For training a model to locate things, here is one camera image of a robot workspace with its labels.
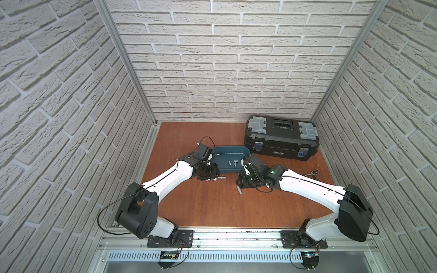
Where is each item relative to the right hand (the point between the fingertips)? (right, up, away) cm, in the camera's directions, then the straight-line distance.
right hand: (241, 181), depth 81 cm
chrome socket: (-5, +7, +16) cm, 18 cm away
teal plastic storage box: (-6, +9, +22) cm, 24 cm away
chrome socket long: (-10, -1, +11) cm, 15 cm away
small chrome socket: (-14, -1, +10) cm, 17 cm away
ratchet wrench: (+43, +1, +13) cm, 45 cm away
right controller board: (+28, -30, -11) cm, 43 cm away
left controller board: (-33, -31, -10) cm, 46 cm away
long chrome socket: (-1, -6, +6) cm, 9 cm away
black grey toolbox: (+24, +22, +9) cm, 34 cm away
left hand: (-11, +4, +3) cm, 12 cm away
